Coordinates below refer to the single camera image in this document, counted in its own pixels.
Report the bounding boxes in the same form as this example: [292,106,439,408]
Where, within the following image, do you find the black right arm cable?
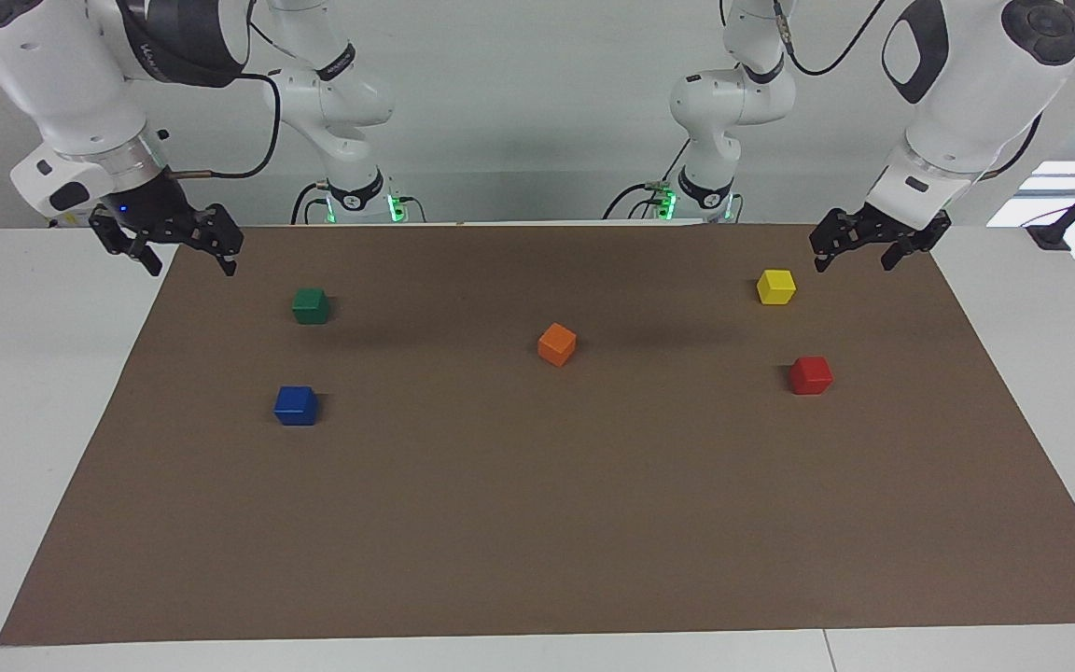
[172,73,280,179]

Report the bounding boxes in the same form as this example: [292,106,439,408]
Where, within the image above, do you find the red wooden block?
[789,356,834,396]

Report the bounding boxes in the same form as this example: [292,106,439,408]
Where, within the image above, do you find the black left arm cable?
[774,0,886,77]

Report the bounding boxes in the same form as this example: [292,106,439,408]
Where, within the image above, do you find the brown paper table mat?
[0,222,1075,647]

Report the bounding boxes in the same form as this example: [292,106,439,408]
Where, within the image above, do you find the black base cable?
[602,140,690,221]
[291,180,334,226]

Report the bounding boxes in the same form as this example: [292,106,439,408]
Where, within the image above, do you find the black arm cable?
[172,73,280,179]
[774,0,886,77]

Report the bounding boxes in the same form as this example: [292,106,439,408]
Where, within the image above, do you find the green wooden block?
[292,287,331,326]

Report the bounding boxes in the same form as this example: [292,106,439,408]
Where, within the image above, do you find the yellow wooden block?
[757,269,797,306]

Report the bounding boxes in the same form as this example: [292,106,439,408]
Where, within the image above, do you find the orange wooden block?
[537,323,578,367]

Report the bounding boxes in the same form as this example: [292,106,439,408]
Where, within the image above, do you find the blue wooden block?
[273,385,319,427]

